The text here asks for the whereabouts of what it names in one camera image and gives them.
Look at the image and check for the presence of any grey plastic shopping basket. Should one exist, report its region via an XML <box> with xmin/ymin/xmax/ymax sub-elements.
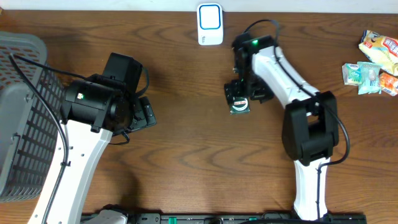
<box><xmin>1</xmin><ymin>31</ymin><xmax>63</xmax><ymax>202</ymax></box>

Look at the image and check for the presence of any teal snack pack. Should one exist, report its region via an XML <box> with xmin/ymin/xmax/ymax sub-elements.
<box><xmin>358</xmin><ymin>62</ymin><xmax>382</xmax><ymax>95</ymax></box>

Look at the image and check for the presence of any orange tissue pack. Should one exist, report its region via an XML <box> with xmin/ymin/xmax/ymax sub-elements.
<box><xmin>379</xmin><ymin>72</ymin><xmax>398</xmax><ymax>96</ymax></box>

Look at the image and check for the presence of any teal tissue pack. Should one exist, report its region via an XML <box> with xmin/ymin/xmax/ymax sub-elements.
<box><xmin>342</xmin><ymin>63</ymin><xmax>362</xmax><ymax>86</ymax></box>

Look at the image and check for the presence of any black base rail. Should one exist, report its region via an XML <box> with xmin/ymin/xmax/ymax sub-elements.
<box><xmin>81</xmin><ymin>212</ymin><xmax>368</xmax><ymax>224</ymax></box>

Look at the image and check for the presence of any large yellow snack bag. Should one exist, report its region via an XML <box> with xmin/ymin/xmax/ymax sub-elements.
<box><xmin>358</xmin><ymin>30</ymin><xmax>397</xmax><ymax>77</ymax></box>

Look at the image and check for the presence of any white barcode scanner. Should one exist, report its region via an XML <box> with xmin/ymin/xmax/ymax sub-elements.
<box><xmin>197</xmin><ymin>2</ymin><xmax>224</xmax><ymax>45</ymax></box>

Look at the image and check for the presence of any dark green round-logo box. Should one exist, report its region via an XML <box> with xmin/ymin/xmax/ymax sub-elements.
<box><xmin>229</xmin><ymin>97</ymin><xmax>250</xmax><ymax>114</ymax></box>

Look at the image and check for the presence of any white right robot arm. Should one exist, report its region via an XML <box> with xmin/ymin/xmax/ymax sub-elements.
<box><xmin>224</xmin><ymin>32</ymin><xmax>339</xmax><ymax>221</ymax></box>

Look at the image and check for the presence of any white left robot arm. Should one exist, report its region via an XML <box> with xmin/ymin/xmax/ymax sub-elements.
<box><xmin>29</xmin><ymin>53</ymin><xmax>157</xmax><ymax>223</ymax></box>

